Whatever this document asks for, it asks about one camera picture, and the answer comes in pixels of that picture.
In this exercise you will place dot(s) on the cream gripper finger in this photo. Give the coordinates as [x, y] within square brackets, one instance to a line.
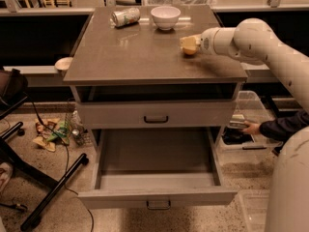
[190, 41]

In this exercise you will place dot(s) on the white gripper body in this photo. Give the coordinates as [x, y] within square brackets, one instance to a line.
[206, 42]

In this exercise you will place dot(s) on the orange fruit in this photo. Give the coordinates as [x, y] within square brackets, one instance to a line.
[189, 51]

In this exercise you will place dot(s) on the dark sleeved forearm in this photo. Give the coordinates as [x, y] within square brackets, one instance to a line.
[281, 129]

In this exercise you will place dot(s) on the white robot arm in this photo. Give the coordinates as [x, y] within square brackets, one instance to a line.
[251, 40]

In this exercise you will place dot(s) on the grey drawer cabinet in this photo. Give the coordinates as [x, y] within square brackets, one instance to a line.
[141, 63]

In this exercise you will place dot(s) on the closed grey upper drawer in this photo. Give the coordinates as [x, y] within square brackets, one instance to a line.
[155, 114]

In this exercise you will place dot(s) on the open grey lower drawer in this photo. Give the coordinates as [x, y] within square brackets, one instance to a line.
[157, 169]

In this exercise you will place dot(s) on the person's hand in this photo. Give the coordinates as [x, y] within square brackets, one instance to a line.
[251, 128]

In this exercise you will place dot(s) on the white bowl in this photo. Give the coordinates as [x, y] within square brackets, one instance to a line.
[165, 17]

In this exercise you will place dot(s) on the tipped soda can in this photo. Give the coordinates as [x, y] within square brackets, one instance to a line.
[125, 17]

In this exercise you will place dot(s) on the clear plastic storage bin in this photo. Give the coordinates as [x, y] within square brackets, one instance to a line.
[237, 147]

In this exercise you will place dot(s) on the clear bin lid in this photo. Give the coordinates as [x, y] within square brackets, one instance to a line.
[253, 203]

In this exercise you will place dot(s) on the snack bags on floor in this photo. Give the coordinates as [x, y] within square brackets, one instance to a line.
[49, 132]

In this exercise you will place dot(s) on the dark bag on chair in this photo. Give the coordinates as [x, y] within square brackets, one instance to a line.
[12, 84]

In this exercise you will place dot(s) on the black chair base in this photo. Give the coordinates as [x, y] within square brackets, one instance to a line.
[54, 186]

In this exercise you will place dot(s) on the wire basket on floor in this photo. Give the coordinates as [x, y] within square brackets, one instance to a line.
[74, 125]

